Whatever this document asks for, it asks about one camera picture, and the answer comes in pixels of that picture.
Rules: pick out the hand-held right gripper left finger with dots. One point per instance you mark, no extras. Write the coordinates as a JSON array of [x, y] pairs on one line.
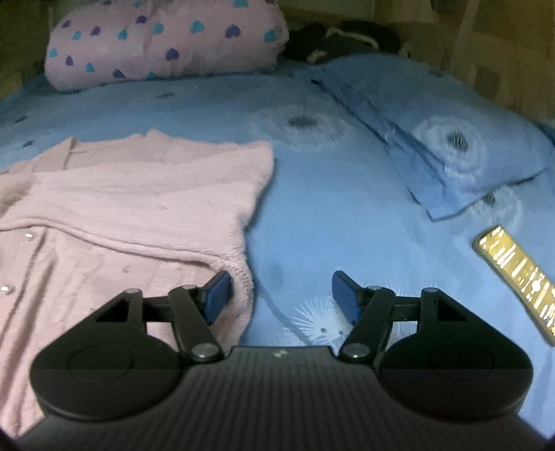
[[219, 295]]

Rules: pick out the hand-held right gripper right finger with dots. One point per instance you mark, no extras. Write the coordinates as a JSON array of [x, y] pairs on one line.
[[344, 295]]

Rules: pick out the pink knitted cardigan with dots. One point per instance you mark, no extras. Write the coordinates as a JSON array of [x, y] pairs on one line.
[[108, 208]]

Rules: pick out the dark clothes pile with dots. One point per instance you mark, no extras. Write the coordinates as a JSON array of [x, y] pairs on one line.
[[347, 41]]

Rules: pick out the blue dandelion-print bed sheet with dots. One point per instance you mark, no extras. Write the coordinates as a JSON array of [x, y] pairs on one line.
[[312, 208]]

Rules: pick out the yellow patterned strip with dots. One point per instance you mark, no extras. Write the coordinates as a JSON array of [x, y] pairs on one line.
[[518, 273]]

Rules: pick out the blue dandelion-print pillow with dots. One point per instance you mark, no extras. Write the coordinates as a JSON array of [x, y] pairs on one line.
[[438, 134]]

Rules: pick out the pink heart-print rolled quilt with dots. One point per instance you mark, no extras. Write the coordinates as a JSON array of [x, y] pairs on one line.
[[164, 41]]

